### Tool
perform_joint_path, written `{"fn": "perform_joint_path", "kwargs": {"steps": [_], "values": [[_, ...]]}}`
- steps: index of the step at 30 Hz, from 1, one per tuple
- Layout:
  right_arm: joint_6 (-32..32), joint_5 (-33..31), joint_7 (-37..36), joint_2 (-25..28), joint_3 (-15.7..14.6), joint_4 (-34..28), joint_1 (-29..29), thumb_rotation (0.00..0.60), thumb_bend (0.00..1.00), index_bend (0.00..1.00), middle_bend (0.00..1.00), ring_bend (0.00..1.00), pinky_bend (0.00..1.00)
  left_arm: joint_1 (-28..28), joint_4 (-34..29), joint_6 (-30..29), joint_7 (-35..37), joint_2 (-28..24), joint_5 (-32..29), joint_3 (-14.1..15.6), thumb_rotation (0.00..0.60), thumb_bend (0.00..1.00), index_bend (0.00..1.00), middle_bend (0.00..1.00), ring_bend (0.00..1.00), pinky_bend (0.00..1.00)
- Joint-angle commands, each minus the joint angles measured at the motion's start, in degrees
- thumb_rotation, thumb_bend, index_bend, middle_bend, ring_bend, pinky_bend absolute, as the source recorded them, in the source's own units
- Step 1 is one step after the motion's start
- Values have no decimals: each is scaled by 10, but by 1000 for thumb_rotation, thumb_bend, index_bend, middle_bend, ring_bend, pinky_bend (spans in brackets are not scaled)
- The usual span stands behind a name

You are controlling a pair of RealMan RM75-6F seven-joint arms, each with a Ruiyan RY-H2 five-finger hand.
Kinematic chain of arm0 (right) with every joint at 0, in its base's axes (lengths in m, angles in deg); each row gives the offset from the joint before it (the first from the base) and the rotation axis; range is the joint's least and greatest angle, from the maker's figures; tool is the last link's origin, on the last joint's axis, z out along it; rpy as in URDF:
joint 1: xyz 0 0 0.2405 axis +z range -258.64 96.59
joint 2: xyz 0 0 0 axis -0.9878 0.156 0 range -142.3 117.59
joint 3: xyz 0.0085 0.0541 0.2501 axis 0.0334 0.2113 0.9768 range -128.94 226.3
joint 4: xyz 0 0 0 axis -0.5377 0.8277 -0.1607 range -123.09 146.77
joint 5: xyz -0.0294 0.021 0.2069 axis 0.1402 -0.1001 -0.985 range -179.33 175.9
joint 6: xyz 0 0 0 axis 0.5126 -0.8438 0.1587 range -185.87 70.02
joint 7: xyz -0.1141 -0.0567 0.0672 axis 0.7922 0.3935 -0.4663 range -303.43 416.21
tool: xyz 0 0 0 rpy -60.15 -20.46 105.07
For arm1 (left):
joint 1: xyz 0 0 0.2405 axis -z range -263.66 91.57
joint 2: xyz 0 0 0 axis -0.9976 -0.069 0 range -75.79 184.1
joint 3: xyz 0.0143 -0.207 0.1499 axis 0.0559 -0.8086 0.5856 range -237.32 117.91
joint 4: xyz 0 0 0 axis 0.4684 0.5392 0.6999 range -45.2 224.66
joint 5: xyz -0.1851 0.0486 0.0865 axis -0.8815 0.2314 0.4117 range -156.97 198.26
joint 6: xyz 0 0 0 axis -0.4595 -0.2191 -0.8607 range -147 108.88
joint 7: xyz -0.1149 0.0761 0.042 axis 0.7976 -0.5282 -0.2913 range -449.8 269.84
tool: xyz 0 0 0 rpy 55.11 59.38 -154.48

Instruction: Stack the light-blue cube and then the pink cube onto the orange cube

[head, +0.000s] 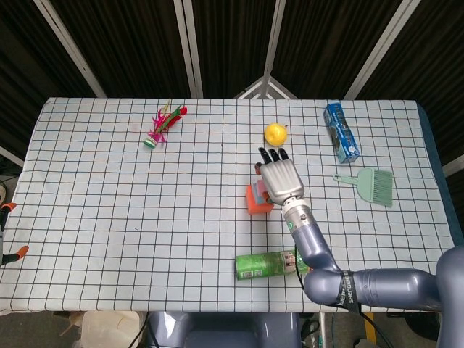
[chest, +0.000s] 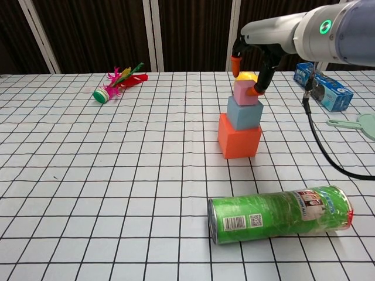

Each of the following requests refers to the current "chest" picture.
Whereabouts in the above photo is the green chips can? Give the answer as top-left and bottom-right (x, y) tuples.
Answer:
(207, 184), (354, 245)

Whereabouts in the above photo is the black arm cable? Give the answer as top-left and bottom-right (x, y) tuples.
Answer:
(301, 61), (375, 180)

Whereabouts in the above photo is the right robot hand silver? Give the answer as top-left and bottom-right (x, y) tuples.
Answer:
(230, 12), (305, 97)

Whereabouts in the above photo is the orange foam cube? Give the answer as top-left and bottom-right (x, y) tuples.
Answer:
(217, 113), (263, 160)

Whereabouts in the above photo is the dark folding screen white frame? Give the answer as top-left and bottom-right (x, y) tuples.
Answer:
(0, 0), (375, 74)

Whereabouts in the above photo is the yellow ball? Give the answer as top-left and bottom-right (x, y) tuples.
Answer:
(236, 71), (259, 83)

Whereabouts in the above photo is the colourful feather shuttlecock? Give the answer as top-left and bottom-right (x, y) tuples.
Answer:
(93, 61), (149, 104)

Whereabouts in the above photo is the mint green hand brush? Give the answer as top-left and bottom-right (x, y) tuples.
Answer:
(326, 113), (375, 142)

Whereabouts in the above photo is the pink foam cube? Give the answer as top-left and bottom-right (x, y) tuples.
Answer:
(233, 80), (258, 107)

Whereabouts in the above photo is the blue foam cube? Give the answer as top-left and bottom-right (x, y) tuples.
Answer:
(227, 96), (264, 131)

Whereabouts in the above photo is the white checked tablecloth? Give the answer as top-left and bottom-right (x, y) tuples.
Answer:
(0, 70), (375, 281)

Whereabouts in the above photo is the blue cookie box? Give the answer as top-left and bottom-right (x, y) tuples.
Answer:
(294, 62), (354, 112)

